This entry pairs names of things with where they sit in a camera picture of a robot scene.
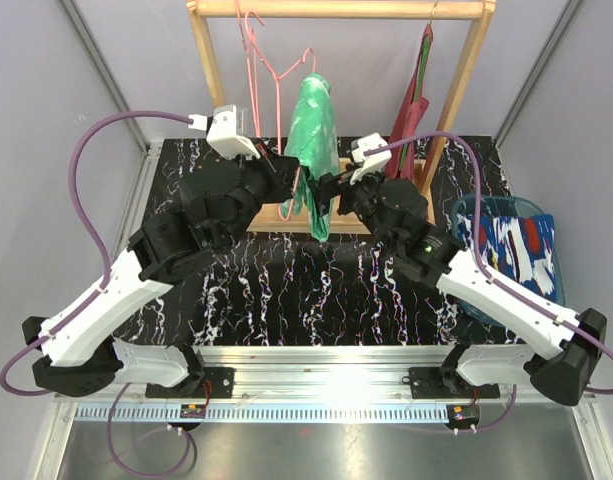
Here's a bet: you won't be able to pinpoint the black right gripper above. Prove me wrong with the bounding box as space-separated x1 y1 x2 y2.
309 163 398 252

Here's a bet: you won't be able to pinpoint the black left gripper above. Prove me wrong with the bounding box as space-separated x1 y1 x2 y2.
218 137 300 251

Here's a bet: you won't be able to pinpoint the pink wire hanger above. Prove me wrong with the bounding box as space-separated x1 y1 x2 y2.
248 27 317 221
235 0 261 137

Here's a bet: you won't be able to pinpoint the green patterned trousers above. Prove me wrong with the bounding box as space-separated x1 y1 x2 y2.
279 73 340 242

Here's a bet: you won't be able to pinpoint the blue patterned trousers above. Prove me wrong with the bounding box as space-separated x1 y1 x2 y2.
479 214 562 302

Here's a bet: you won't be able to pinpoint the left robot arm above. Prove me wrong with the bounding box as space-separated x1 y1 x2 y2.
22 151 300 398

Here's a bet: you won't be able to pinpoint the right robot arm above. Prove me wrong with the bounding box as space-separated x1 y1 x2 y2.
308 172 607 406

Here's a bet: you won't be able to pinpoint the green plastic hanger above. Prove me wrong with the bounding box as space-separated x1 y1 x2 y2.
399 34 432 174

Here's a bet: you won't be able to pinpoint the wooden clothes rack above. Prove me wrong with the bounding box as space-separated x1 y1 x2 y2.
186 0 497 235

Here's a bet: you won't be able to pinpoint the maroon tank top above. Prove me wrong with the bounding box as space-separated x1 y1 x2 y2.
385 24 433 180

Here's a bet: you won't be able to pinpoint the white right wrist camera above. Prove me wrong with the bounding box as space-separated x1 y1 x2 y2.
340 133 391 187

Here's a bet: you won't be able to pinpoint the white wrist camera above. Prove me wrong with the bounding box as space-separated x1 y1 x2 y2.
188 104 260 160
340 133 391 187

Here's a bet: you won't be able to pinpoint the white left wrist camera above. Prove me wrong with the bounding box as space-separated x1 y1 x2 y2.
188 104 260 160

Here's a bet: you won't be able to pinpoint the aluminium frame rail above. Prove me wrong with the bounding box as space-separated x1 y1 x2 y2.
56 0 162 257

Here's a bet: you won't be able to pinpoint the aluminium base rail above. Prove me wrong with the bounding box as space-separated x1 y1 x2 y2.
50 344 600 426

